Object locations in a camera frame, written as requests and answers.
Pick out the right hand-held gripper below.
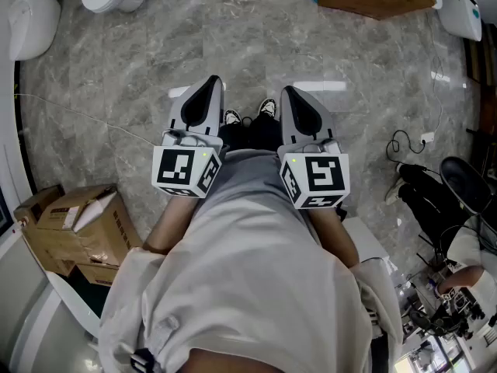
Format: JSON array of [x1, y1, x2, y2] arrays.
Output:
[[277, 85, 352, 211]]

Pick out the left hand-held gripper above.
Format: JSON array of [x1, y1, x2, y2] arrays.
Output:
[[151, 75, 225, 200]]

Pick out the person's left forearm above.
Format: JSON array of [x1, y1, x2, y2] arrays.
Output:
[[143, 196, 200, 256]]

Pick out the person's right forearm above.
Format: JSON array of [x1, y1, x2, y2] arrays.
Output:
[[306, 207, 360, 270]]

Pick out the white egg-shaped toilet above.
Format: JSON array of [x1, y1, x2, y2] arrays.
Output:
[[7, 0, 62, 61]]

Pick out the white toilet with teal label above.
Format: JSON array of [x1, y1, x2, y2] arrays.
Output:
[[436, 0, 483, 42]]

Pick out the person's right shoe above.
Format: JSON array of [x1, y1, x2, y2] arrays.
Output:
[[257, 98, 278, 117]]

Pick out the person's grey t-shirt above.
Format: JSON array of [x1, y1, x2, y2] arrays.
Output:
[[193, 148, 325, 248]]

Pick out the black office chair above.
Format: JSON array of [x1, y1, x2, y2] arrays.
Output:
[[384, 161, 497, 301], [440, 156, 496, 215]]

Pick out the small cardboard box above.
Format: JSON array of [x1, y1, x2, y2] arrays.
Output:
[[13, 184, 65, 275], [36, 184, 143, 267], [75, 262, 121, 288]]

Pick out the dark wooden shelf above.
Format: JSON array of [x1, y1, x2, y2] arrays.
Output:
[[464, 21, 497, 178]]

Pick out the framed picture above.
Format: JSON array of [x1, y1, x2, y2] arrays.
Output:
[[0, 190, 9, 235]]

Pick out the person's head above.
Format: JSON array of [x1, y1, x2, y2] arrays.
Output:
[[186, 346, 370, 373]]

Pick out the cluttered equipment table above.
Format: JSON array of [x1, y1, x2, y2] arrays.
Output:
[[399, 274, 497, 373]]

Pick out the black coiled cable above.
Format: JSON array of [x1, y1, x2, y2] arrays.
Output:
[[386, 129, 426, 155]]

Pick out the thin white cable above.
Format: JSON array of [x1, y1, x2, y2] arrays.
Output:
[[15, 93, 156, 147]]

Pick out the white power cable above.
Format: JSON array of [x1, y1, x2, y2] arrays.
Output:
[[425, 9, 447, 134]]

